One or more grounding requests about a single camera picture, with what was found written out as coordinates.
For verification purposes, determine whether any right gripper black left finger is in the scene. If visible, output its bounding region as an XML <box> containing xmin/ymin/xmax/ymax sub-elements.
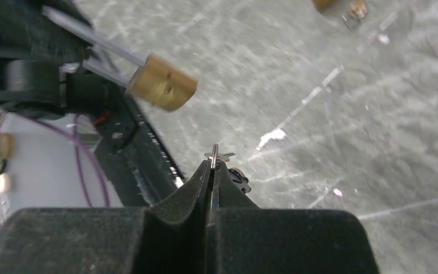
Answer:
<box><xmin>0</xmin><ymin>160</ymin><xmax>213</xmax><ymax>273</ymax></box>

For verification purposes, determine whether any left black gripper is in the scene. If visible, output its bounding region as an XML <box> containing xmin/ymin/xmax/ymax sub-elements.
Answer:
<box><xmin>0</xmin><ymin>1</ymin><xmax>125</xmax><ymax>120</ymax></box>

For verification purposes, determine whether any black keys bunch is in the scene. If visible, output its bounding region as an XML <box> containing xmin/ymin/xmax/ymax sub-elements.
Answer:
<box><xmin>204</xmin><ymin>143</ymin><xmax>252</xmax><ymax>194</ymax></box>

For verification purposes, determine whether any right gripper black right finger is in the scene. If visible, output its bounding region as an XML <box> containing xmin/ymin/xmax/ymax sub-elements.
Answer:
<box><xmin>204</xmin><ymin>164</ymin><xmax>379</xmax><ymax>273</ymax></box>

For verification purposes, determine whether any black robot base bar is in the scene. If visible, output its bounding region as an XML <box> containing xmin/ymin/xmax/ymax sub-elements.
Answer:
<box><xmin>95</xmin><ymin>91</ymin><xmax>184</xmax><ymax>207</ymax></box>

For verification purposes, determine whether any brass padlock long shackle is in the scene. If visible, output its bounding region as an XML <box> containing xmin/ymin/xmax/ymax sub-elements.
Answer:
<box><xmin>42</xmin><ymin>6</ymin><xmax>198</xmax><ymax>112</ymax></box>

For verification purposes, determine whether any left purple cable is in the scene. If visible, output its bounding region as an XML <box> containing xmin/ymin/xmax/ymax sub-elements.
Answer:
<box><xmin>15</xmin><ymin>111</ymin><xmax>111</xmax><ymax>209</ymax></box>

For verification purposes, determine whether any small brass padlock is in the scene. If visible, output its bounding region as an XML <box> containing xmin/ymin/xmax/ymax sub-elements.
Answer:
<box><xmin>311</xmin><ymin>0</ymin><xmax>368</xmax><ymax>30</ymax></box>

